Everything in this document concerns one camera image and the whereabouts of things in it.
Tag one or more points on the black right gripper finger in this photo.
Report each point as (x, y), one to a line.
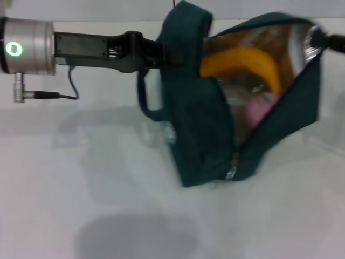
(328, 41)

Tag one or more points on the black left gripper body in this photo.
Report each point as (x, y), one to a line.
(81, 50)

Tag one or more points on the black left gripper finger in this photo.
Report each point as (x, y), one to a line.
(167, 56)

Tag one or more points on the yellow banana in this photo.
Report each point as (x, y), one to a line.
(242, 62)

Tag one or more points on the dark green insulated lunch bag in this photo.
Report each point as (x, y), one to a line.
(199, 129)

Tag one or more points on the pink peach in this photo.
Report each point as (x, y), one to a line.
(257, 110)

